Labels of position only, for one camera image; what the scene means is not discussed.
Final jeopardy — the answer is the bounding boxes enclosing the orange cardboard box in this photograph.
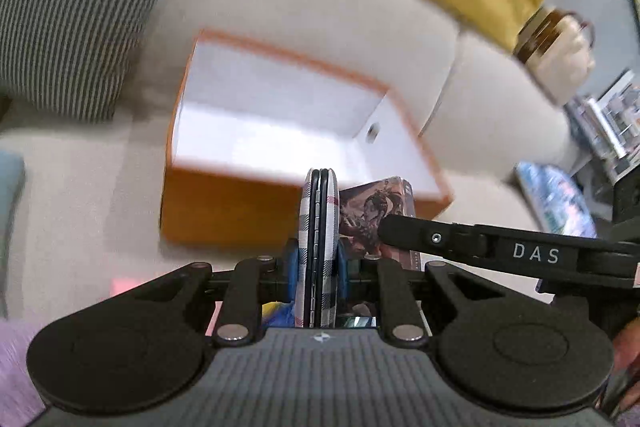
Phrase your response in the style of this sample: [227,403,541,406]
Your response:
[160,30,452,251]

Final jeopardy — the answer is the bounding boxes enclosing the blue patterned cushion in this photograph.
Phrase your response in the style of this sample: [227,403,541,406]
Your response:
[514,161,598,239]

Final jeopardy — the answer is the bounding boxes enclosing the cream mini suitcase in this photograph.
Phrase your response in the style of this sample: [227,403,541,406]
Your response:
[514,6,596,106]

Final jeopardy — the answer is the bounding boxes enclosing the stack of magazines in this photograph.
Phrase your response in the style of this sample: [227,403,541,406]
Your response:
[565,69,639,184]

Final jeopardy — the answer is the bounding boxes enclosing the blue flat box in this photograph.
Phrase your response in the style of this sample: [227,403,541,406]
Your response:
[335,301,376,329]

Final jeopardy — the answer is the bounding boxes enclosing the person's right hand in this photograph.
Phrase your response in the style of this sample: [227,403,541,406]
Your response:
[613,317,640,372]

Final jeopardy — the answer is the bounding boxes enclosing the purple fluffy blanket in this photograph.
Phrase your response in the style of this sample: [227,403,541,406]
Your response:
[0,319,46,427]

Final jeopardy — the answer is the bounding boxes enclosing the light blue cushion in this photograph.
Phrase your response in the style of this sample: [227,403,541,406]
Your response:
[0,150,25,317]

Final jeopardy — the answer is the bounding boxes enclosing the plaid round compact case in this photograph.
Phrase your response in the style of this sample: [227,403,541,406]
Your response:
[294,169,340,329]

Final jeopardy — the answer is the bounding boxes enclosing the yellow tape measure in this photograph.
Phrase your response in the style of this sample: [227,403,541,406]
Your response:
[262,301,295,329]

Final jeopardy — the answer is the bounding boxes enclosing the beige sofa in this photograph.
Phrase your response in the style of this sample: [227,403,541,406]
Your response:
[0,0,597,323]

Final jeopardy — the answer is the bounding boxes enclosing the illustrated card box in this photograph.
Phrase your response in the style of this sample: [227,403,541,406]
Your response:
[340,176,420,271]

